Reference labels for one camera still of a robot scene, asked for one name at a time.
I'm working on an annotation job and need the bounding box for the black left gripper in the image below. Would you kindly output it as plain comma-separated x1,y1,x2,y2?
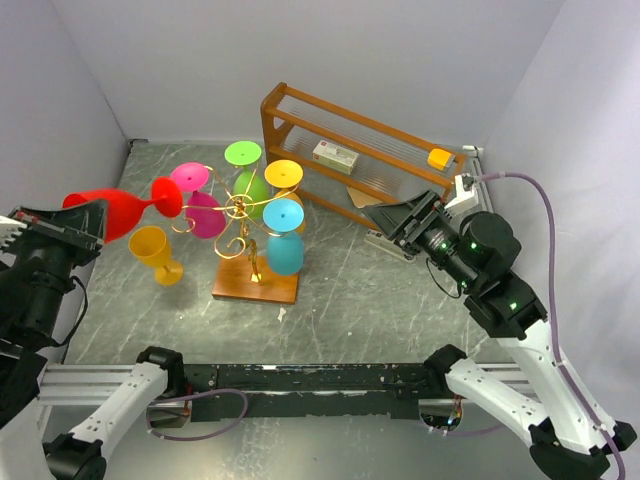
0,192,112,336

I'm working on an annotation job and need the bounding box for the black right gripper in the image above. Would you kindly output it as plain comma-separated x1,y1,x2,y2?
362,186,478,289

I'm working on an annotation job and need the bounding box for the red plastic wine glass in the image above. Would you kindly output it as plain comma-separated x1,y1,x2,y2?
62,177,183,243

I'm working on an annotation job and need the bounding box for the blue plastic wine glass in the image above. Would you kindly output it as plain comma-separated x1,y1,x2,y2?
263,198,304,276

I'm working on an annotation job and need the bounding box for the pink plastic wine glass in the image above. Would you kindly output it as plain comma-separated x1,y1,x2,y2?
170,162,226,239

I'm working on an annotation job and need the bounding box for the yellow plastic wine glass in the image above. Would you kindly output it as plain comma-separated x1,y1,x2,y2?
263,159,306,238

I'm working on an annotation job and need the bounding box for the green plastic wine glass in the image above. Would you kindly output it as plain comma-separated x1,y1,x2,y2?
224,140,269,220

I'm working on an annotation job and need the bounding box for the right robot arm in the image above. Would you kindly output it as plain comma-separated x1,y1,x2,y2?
364,190,637,479

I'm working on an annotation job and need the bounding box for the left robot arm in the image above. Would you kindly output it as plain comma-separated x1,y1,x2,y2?
1,199,187,479

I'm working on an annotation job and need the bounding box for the orange plastic wine glass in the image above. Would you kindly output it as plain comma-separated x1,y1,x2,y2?
128,226,184,286

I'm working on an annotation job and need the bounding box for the wooden shelf rack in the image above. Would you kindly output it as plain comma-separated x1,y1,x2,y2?
260,82,466,228

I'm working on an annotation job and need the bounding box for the wooden rack base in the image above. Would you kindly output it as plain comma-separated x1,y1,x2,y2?
212,256,299,304

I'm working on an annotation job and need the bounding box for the tan cardboard piece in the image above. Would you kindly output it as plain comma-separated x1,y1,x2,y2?
346,186,382,209

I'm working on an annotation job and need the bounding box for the yellow grey box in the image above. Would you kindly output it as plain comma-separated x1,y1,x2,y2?
427,148,455,171

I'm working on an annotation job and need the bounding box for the small white card box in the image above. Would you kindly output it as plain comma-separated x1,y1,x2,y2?
312,140,359,175

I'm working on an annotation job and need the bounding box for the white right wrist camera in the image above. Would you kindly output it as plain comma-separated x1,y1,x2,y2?
445,174,479,216

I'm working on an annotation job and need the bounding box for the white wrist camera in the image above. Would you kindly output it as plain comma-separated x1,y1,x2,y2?
0,216,28,253
445,174,479,216

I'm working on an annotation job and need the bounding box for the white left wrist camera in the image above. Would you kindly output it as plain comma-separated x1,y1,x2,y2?
0,216,28,253

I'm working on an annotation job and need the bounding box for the aluminium frame rail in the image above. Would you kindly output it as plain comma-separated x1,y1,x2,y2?
464,144,564,404

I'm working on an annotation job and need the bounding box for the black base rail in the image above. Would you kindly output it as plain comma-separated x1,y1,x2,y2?
158,363,454,422

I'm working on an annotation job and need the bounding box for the gold wire glass rack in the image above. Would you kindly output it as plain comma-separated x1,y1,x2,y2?
170,164,301,284

